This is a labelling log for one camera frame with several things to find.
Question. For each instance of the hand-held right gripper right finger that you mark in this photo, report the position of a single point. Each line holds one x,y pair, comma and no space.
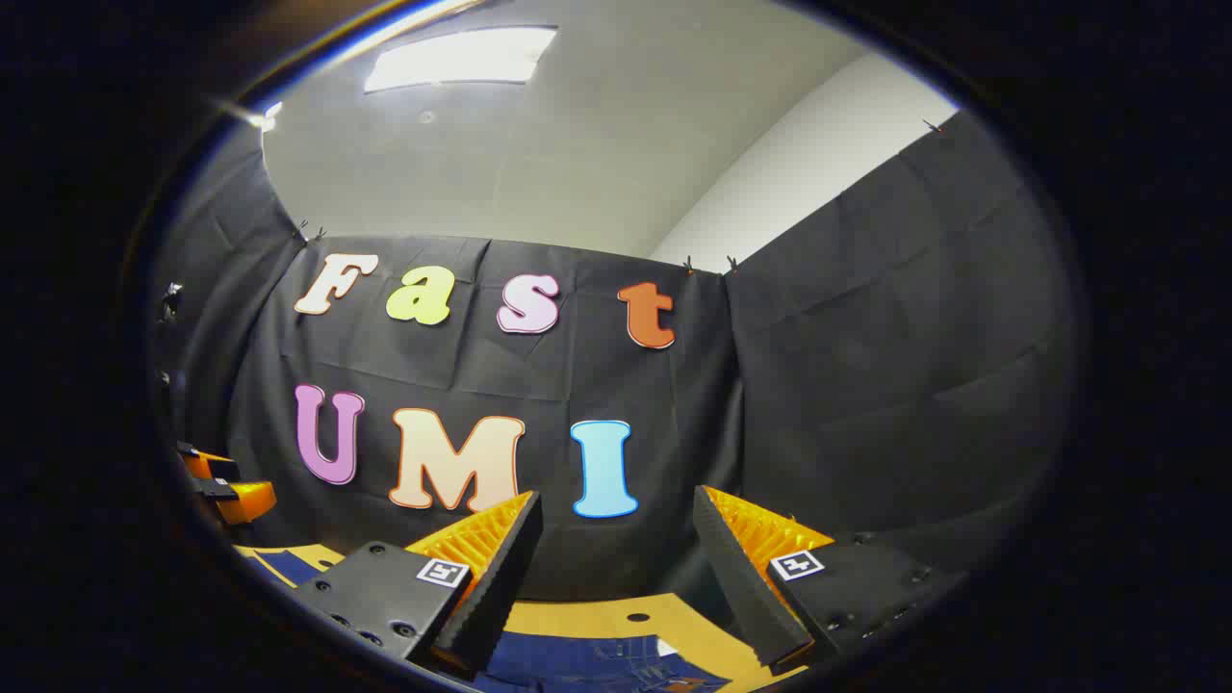
741,587

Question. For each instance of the blue jeans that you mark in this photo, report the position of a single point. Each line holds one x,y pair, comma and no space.
597,664

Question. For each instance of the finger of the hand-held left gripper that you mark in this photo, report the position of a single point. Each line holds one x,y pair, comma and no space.
207,464
241,500

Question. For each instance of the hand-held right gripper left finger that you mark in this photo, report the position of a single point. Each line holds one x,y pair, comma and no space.
500,577

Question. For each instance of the black backdrop cloth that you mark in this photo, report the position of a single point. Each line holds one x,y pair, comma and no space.
818,385

